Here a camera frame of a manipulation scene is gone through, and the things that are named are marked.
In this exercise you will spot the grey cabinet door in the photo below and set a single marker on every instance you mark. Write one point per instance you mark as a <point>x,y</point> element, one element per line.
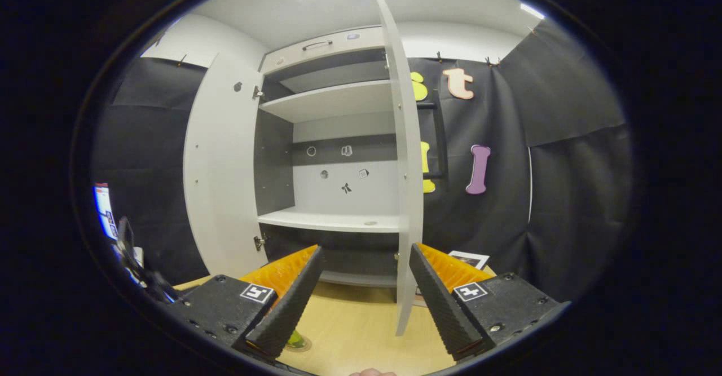
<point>220,167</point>
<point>409,195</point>

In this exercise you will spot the small ceiling light panel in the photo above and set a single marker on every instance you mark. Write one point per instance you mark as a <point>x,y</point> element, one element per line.
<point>533,10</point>

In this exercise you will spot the grey cabinet drawer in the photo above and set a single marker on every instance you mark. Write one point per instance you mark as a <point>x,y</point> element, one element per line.
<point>338,49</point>

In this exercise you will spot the grey cabinet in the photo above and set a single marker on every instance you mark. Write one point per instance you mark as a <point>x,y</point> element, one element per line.
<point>338,190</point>

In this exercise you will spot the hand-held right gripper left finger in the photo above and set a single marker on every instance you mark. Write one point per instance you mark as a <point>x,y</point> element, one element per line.
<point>293,308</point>

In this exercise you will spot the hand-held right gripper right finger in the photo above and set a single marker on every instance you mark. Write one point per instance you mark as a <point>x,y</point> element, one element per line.
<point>440,308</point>

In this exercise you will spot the black backdrop cloth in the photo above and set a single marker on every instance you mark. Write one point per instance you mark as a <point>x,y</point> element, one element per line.
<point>575,207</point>
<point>146,150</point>

